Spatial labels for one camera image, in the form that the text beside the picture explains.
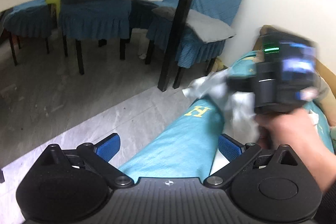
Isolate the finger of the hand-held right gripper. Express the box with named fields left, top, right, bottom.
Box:
left=227, top=76, right=256, bottom=94

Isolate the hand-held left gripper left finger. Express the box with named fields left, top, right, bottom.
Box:
left=34, top=133, right=135, bottom=189

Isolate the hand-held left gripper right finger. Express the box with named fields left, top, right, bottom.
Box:
left=204, top=133, right=302, bottom=189

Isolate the white garment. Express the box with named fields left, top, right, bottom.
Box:
left=182, top=69, right=260, bottom=142

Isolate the person's right forearm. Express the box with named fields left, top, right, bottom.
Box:
left=291, top=132, right=336, bottom=194

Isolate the person's right hand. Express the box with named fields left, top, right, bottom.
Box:
left=256, top=108, right=324, bottom=155

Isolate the tan headboard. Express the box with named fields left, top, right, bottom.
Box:
left=253, top=25, right=279, bottom=51

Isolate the teal patterned bed sheet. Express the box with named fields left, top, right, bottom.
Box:
left=118, top=50, right=336, bottom=180

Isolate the grey seat cushion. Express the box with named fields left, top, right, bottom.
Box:
left=185, top=9, right=237, bottom=45
left=152, top=6, right=177, bottom=22

